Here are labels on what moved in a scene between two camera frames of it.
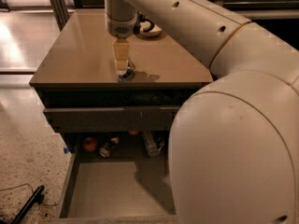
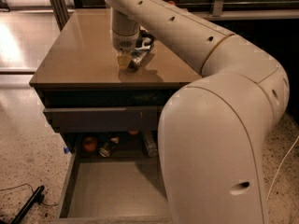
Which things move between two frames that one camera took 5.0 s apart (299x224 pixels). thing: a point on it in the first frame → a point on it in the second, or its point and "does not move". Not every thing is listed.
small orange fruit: [133, 133] does not move
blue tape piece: [65, 149] does not move
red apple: [90, 144] does not move
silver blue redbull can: [129, 74] → [137, 58]
